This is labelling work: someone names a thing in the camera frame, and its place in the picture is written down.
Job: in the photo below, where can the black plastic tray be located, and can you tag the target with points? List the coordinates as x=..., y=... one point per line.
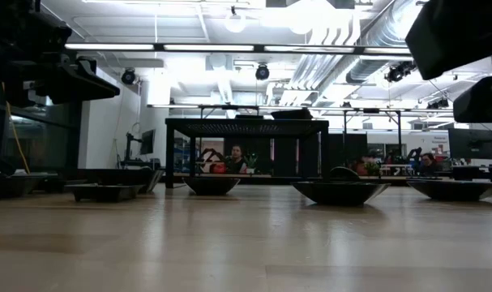
x=10, y=186

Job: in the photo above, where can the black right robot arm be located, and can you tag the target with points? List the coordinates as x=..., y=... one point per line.
x=452, y=36

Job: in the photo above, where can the black monitor on stand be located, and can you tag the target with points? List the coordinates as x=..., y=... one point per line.
x=147, y=142

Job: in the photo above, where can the black metal gantry frame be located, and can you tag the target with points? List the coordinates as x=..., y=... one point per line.
x=399, y=134

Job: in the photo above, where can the rounded square black bowl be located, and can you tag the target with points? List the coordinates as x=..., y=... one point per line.
x=456, y=190
x=211, y=186

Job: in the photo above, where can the white wall sign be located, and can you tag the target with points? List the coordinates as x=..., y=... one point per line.
x=439, y=142

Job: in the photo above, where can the black perforated metal shelf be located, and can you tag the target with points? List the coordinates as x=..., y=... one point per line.
x=245, y=121

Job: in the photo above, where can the black chair back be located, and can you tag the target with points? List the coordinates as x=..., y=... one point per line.
x=345, y=173

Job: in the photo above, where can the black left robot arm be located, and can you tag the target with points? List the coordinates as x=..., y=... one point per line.
x=18, y=32

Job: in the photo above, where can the round white ceiling lamp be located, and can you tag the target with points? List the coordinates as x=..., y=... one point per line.
x=235, y=22

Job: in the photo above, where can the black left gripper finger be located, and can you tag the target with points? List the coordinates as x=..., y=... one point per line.
x=87, y=89

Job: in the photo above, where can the black ceiling spotlight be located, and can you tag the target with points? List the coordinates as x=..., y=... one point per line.
x=399, y=71
x=262, y=72
x=128, y=76
x=438, y=104

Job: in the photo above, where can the small rectangular black dish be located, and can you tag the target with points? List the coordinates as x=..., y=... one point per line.
x=249, y=117

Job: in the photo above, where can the potted green plant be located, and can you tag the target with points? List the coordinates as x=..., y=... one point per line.
x=372, y=167
x=250, y=162

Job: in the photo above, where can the overhead LED light bar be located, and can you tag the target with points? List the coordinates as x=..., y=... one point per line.
x=108, y=47

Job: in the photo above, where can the black computer monitor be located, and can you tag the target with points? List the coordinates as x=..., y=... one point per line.
x=471, y=144

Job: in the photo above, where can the large wavy square black bowl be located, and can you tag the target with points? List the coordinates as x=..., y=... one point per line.
x=292, y=114

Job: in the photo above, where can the pointed-corner square black bowl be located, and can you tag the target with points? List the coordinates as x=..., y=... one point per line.
x=339, y=194

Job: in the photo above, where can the black room divider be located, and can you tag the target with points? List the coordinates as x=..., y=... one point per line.
x=286, y=156

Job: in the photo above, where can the square black tray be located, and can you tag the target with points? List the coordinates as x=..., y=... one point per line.
x=103, y=192

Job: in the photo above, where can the black table edge frame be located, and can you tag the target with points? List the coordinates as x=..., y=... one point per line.
x=395, y=179

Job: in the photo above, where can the silver ventilation duct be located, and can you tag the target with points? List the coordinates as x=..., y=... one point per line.
x=375, y=40

